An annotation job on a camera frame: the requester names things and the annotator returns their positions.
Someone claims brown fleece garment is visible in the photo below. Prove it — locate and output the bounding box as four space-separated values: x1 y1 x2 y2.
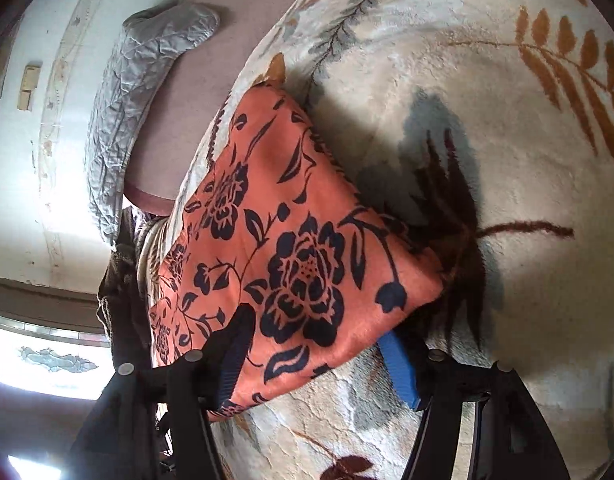
97 207 160 376

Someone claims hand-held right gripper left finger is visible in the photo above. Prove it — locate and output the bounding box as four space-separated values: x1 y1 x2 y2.
69 304 258 480

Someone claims wooden door with stained glass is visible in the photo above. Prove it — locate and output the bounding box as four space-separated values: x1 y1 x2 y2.
0 272 118 480

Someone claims cream leaf-print blanket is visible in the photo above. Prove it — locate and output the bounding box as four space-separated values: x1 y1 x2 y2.
137 0 614 480

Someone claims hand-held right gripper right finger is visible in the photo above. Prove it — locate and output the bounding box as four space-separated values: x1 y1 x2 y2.
379 332 572 480

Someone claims pink sofa bolster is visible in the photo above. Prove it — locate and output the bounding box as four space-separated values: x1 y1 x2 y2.
122 0 332 216

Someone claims orange floral shirt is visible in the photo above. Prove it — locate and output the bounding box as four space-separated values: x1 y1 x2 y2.
149 82 445 423

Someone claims grey quilted pillow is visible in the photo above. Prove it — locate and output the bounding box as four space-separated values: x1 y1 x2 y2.
84 2 221 246

